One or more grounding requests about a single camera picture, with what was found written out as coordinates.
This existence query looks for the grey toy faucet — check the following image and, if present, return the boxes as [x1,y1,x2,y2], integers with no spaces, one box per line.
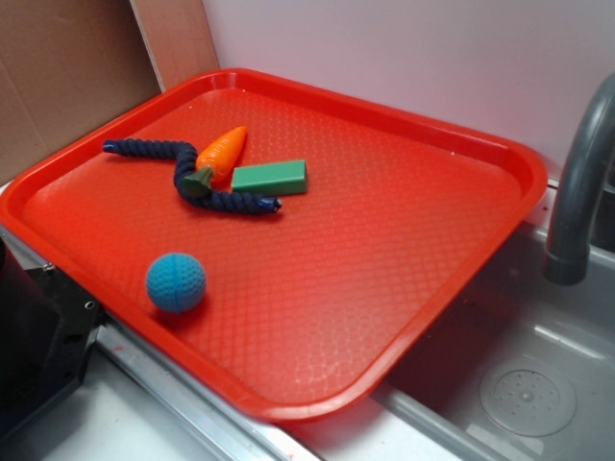
[543,75,614,285]

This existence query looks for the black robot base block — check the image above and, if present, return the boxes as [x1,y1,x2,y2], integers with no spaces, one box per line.
[1,243,100,440]

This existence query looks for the dark blue rope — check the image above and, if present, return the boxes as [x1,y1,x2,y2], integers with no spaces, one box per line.
[102,137,283,214]

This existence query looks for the grey toy sink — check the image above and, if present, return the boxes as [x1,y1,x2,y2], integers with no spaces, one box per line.
[288,186,614,460]

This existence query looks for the red plastic tray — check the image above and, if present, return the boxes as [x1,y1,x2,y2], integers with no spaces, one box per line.
[1,69,547,422]

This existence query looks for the green rectangular block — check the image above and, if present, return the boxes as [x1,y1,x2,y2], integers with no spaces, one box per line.
[232,160,308,196]

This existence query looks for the blue textured ball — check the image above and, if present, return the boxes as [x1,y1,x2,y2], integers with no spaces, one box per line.
[145,253,207,314]

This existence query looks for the orange toy carrot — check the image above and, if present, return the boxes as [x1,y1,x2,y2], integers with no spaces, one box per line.
[181,126,248,198]

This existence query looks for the brown cardboard panel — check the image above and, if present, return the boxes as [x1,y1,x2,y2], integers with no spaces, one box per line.
[1,1,218,183]

